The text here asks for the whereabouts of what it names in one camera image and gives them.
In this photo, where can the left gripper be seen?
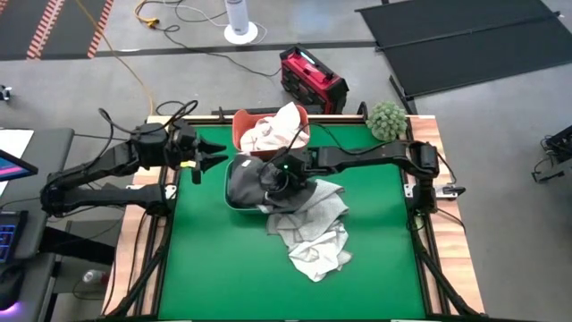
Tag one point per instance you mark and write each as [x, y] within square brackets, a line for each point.
[183, 143]

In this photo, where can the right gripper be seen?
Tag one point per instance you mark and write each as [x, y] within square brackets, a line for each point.
[295, 165]

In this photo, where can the dark grey towel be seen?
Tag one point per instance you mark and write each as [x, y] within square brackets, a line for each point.
[248, 183]

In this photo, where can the light grey towel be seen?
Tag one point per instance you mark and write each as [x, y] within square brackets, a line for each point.
[322, 205]

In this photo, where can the white red-checked towel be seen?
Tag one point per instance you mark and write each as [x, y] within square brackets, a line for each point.
[272, 134]

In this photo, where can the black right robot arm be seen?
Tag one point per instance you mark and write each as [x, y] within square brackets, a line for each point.
[357, 156]

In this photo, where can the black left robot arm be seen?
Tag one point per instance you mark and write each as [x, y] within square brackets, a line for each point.
[111, 197]

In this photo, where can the teal plastic basket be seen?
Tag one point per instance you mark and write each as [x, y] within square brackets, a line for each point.
[226, 188]

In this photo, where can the orange plastic basket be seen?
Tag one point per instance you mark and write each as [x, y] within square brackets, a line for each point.
[241, 123]

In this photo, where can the red black tool box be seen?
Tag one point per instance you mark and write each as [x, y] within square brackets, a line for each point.
[308, 76]

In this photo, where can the green table mat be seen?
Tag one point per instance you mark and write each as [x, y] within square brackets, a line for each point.
[201, 268]

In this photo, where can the green artificial plant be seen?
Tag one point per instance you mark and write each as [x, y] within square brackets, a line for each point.
[386, 121]

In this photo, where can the white tower fan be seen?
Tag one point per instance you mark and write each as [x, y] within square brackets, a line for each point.
[237, 18]

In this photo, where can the grey desk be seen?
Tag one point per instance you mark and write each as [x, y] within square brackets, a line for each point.
[49, 170]

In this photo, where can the clear water bottle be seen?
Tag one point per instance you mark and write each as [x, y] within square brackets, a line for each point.
[94, 277]

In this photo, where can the black mat orange striped edge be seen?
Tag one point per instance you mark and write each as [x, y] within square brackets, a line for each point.
[73, 40]
[2, 3]
[18, 31]

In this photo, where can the white paper sheet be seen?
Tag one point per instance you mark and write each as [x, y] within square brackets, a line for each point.
[15, 141]

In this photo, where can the computer monitor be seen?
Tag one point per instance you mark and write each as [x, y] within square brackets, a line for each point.
[13, 167]

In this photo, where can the metal cart leg with caster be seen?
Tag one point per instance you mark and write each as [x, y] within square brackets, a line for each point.
[4, 92]

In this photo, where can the black backlit keyboard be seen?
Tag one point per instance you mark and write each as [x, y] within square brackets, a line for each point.
[11, 237]

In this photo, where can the black panel board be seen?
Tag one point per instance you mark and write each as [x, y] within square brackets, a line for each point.
[469, 53]

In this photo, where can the black computer mouse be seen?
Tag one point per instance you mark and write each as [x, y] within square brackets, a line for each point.
[10, 286]

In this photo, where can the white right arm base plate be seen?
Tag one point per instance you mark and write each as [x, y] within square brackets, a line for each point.
[443, 191]

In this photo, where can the black aluminium table frame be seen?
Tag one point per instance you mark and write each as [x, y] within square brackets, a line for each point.
[425, 277]

